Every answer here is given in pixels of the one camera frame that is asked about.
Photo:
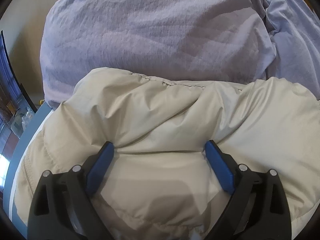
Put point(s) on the beige puffer jacket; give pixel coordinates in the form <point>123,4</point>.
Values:
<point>159,185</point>

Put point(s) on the large lilac pillow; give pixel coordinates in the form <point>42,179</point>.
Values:
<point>221,40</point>

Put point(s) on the blue white striped bedsheet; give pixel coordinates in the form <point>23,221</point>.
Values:
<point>27,137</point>

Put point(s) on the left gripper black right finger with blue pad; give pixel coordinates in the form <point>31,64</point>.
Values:
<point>257,208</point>

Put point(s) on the small lilac pillow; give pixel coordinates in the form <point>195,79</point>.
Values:
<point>294,31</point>

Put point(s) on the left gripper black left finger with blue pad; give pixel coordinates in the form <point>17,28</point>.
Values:
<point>61,207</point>

